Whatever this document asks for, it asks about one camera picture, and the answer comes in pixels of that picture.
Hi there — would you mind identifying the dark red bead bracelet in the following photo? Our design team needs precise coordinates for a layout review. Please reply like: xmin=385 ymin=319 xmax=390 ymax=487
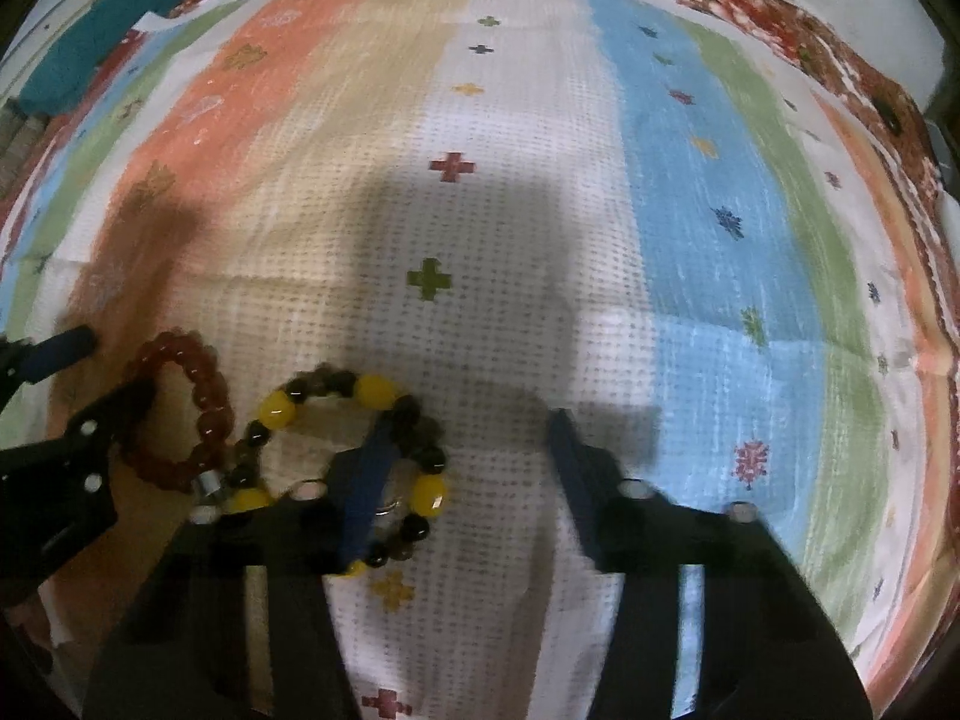
xmin=120 ymin=330 xmax=238 ymax=500

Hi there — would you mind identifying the yellow and black bead bracelet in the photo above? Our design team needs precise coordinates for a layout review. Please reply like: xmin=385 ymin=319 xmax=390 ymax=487
xmin=229 ymin=367 xmax=451 ymax=578

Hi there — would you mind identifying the striped pastel blanket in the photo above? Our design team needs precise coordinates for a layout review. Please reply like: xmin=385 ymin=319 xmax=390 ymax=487
xmin=0 ymin=0 xmax=960 ymax=720

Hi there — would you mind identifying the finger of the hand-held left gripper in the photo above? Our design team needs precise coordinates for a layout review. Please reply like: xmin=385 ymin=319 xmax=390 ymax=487
xmin=64 ymin=379 xmax=158 ymax=466
xmin=0 ymin=326 xmax=98 ymax=395

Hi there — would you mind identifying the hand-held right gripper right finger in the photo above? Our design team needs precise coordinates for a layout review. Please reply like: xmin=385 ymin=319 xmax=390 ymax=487
xmin=546 ymin=409 xmax=875 ymax=720

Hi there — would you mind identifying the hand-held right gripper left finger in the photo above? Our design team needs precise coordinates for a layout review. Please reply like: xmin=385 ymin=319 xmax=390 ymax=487
xmin=82 ymin=420 xmax=398 ymax=720

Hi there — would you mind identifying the teal pillow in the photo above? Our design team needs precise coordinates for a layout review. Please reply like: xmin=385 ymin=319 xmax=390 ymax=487
xmin=15 ymin=0 xmax=248 ymax=117

